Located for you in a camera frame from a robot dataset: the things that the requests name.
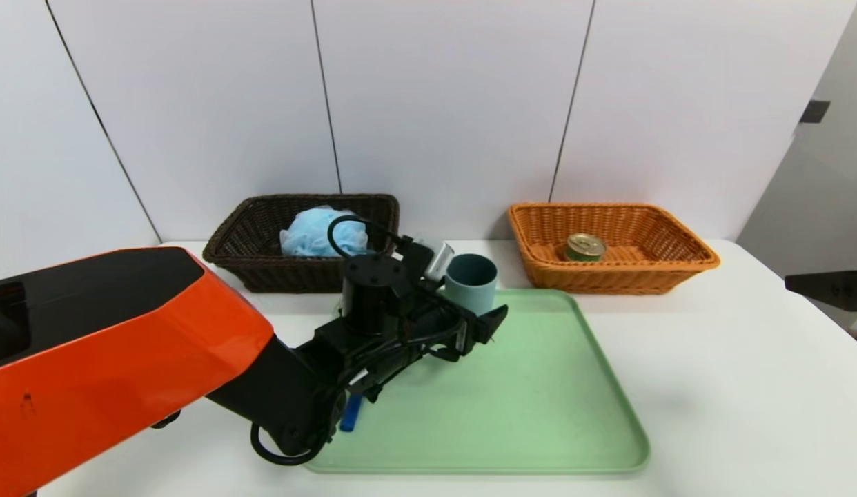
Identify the blue-grey plastic cup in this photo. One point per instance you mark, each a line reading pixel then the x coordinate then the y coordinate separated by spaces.
pixel 470 290

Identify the light blue mesh loofah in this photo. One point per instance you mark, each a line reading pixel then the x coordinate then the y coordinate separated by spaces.
pixel 308 238

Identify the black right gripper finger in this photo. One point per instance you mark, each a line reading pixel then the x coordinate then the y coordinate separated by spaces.
pixel 835 288

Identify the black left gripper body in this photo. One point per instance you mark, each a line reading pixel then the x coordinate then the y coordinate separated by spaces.
pixel 464 336

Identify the tin can green label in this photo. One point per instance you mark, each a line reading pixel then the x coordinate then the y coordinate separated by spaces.
pixel 584 248

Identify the green plastic tray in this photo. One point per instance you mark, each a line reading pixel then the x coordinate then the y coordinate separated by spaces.
pixel 539 400

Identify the blue white marker pen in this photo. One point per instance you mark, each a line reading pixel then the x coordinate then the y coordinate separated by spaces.
pixel 350 417

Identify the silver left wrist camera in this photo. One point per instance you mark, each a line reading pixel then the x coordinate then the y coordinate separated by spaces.
pixel 437 261

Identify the dark brown wicker basket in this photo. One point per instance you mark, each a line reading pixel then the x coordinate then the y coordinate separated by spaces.
pixel 263 269

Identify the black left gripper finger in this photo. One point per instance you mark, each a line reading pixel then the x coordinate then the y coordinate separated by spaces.
pixel 487 328

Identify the dark wall bracket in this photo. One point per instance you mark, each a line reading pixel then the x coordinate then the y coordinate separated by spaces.
pixel 814 112

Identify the orange wicker basket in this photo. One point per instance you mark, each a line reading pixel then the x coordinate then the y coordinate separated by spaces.
pixel 608 276

